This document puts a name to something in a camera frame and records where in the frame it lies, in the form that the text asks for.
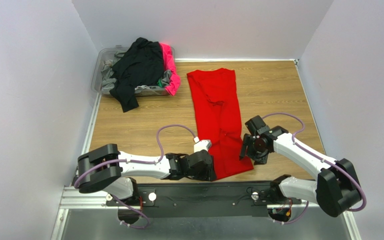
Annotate red t-shirt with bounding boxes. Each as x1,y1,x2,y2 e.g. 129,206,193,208
187,68,254,180

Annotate black t-shirt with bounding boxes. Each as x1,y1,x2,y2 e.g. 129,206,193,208
109,37,165,113

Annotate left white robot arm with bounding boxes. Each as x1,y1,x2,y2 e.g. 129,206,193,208
73,143,217,201

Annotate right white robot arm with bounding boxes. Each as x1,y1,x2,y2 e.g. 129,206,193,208
239,126,367,217

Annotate pink t-shirt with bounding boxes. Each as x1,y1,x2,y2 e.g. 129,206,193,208
159,42,181,96

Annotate green garment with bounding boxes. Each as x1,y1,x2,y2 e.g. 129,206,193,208
157,78,164,88

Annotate grey t-shirt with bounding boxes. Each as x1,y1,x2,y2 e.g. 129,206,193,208
99,49,172,97

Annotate clear plastic bin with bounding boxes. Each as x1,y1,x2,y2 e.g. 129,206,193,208
91,45,175,98

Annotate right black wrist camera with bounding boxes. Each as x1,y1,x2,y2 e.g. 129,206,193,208
245,115,271,136

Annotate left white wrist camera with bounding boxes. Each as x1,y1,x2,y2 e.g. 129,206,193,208
193,136,212,153

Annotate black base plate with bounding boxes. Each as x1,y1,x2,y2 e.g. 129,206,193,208
107,180,302,218

